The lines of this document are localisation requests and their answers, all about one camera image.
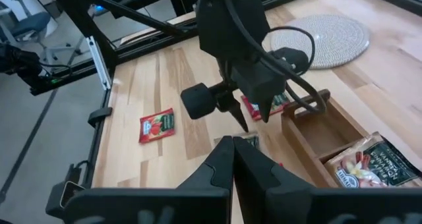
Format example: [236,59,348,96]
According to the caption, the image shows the grey round plate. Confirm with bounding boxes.
[269,14,371,70]

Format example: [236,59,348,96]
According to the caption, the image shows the black frame bracket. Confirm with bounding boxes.
[87,106,113,128]

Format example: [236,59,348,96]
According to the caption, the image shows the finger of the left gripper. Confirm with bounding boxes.
[226,96,250,134]
[258,96,275,124]

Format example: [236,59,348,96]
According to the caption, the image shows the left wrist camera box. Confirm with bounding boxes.
[229,57,287,103]

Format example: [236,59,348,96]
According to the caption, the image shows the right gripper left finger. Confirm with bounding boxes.
[177,135,235,224]

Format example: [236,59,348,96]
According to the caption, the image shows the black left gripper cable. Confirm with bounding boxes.
[224,0,327,115]

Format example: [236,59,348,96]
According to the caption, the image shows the wooden tea organizer box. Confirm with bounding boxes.
[280,88,422,189]

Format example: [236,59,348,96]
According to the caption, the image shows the blue-grey office chair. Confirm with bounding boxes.
[0,0,84,65]

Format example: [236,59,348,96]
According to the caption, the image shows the black device with green light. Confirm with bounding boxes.
[0,42,73,97]

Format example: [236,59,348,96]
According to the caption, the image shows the black table-level camera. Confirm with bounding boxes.
[45,163,84,219]

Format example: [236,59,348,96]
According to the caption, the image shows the beige tea packet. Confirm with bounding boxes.
[324,131,422,189]

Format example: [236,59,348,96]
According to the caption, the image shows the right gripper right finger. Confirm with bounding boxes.
[234,136,314,224]

